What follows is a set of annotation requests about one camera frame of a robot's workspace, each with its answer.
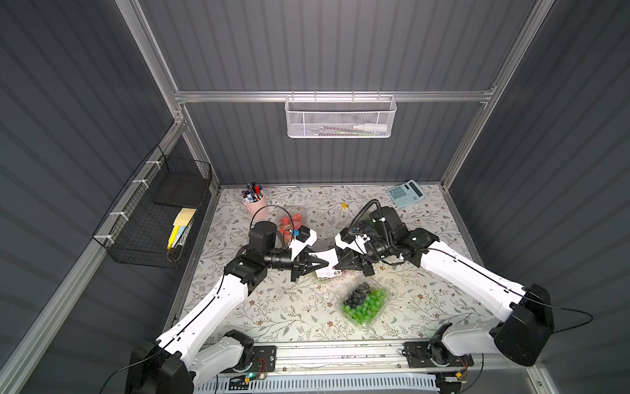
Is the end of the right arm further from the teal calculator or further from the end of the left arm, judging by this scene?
the teal calculator

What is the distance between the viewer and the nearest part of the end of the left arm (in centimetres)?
62

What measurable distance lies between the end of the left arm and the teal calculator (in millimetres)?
621

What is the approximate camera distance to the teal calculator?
3.74 ft
